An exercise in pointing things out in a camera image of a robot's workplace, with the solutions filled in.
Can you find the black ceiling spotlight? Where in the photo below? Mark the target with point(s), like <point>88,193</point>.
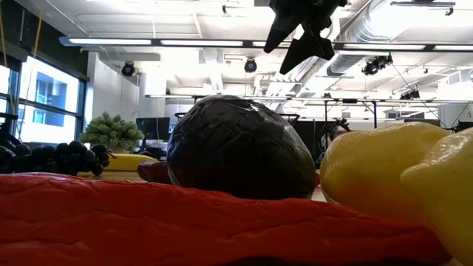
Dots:
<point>410,95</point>
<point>127,69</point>
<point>250,65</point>
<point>373,66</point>

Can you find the purple cabbage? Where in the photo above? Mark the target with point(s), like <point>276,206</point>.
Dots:
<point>240,147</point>

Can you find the dark red chili pepper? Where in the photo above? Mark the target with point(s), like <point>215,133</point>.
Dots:
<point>153,171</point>

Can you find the yellow lemon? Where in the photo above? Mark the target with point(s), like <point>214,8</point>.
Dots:
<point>362,170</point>
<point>443,184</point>

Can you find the black computer monitor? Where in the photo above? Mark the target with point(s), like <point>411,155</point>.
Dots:
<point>153,128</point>

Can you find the black cabinet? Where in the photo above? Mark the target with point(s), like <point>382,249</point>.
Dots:
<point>314,138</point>

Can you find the black grape bunch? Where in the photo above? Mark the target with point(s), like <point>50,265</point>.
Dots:
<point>74,151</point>

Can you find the long ceiling light bar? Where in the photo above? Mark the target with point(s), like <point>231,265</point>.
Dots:
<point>111,41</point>

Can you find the yellow banana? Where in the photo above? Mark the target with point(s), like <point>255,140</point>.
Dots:
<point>125,162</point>

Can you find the bright red chili pepper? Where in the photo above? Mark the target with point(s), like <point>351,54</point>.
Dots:
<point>148,229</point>

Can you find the green potted plant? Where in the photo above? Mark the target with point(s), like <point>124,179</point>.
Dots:
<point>111,131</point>

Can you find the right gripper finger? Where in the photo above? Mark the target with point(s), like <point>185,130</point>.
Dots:
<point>310,50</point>
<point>282,33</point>

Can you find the large glass window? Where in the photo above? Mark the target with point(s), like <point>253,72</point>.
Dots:
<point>48,96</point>

